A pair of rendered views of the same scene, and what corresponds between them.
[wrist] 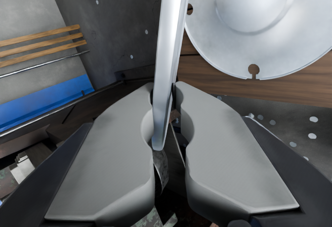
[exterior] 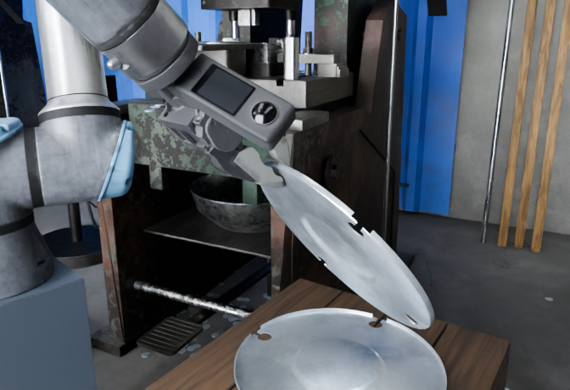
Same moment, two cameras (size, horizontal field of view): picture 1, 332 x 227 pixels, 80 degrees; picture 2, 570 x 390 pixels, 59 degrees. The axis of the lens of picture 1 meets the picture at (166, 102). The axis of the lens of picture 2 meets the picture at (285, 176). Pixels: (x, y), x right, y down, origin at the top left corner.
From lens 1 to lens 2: 0.49 m
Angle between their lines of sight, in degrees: 22
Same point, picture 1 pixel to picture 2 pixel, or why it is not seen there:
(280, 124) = not seen: outside the picture
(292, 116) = not seen: outside the picture
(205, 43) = (326, 318)
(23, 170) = (326, 66)
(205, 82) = (287, 300)
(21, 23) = not seen: outside the picture
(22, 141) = (367, 75)
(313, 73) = (222, 367)
